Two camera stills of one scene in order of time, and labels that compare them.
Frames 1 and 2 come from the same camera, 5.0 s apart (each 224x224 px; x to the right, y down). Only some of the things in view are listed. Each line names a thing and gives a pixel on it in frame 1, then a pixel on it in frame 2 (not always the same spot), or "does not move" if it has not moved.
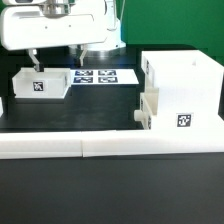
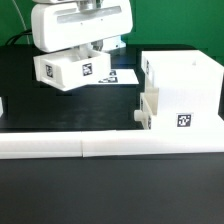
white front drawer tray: [148, 107] does not move
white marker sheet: [104, 76] does not move
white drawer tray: [52, 82] → [64, 70]
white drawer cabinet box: [188, 85] does not move
